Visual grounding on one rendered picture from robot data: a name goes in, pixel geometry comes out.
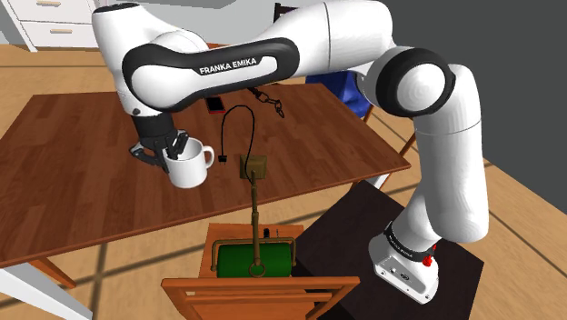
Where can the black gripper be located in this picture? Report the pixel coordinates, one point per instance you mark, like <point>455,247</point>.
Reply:
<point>154,127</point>

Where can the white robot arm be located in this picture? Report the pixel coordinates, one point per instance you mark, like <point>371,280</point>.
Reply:
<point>447,177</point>

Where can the white mug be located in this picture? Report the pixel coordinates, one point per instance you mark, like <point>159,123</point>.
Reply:
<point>188,170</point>

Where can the red phone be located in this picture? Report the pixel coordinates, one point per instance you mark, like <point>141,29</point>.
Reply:
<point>215,104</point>

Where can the brown wooden table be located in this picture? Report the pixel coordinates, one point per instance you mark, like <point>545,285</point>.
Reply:
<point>79,168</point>

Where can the green brass desk lamp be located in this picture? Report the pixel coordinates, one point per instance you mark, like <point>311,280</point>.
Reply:
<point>248,260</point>

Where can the white chest of drawers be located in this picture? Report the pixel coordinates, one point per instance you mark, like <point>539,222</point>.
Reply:
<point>57,26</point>

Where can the orange wooden chair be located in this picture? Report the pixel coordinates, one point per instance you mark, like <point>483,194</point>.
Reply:
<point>248,297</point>

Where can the blue chair with wooden legs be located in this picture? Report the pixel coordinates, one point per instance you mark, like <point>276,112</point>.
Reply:
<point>336,88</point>

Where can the dark robot stand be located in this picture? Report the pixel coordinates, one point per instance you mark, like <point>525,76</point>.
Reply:
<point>345,239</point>

